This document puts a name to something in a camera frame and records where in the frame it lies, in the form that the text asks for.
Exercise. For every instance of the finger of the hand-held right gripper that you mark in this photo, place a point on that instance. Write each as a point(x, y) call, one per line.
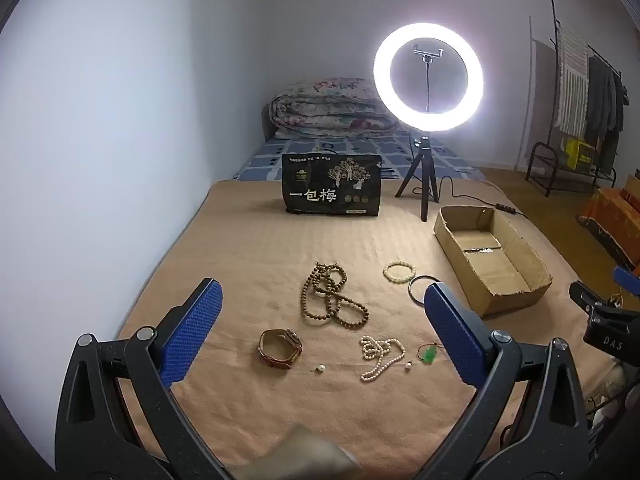
point(585, 296)
point(627, 277)

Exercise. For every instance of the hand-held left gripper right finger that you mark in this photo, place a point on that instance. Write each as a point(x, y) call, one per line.
point(452, 330)

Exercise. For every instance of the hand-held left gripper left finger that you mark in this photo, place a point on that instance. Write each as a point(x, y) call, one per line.
point(192, 330)

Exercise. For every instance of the thin dark bangle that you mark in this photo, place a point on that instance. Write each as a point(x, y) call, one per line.
point(410, 290)

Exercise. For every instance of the brown cardboard box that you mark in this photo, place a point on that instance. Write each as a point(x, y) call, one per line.
point(480, 255)

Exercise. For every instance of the orange box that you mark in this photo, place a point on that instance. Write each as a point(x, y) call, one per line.
point(615, 220)

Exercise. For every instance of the small tan carton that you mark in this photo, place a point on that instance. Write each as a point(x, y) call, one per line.
point(632, 187)

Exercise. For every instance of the black metal shoe rack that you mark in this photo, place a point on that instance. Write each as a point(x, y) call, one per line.
point(542, 170)

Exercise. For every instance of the yellow box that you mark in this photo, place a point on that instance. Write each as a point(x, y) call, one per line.
point(580, 152)

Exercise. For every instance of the dark hanging clothes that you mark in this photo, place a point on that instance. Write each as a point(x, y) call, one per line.
point(602, 110)

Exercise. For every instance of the black tripod stand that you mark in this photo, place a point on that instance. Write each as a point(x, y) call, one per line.
point(424, 160)

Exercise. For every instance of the black snack bag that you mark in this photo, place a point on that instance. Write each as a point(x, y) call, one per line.
point(330, 195)

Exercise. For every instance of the striped white knit cloth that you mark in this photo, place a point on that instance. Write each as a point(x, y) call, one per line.
point(572, 85)

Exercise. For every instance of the folded floral quilt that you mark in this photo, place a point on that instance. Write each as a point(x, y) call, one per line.
point(325, 110)

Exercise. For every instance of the black clothes rack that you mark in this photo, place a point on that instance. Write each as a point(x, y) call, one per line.
point(556, 15)

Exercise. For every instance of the phone clamp holder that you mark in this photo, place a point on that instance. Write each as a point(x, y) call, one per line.
point(428, 52)

